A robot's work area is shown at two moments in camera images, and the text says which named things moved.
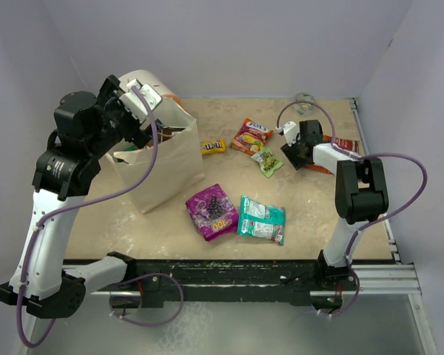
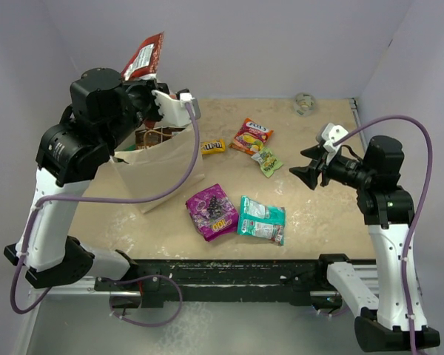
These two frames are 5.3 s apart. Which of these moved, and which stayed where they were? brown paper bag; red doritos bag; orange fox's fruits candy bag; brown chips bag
Moved: red doritos bag
Stayed: brown chips bag; brown paper bag; orange fox's fruits candy bag
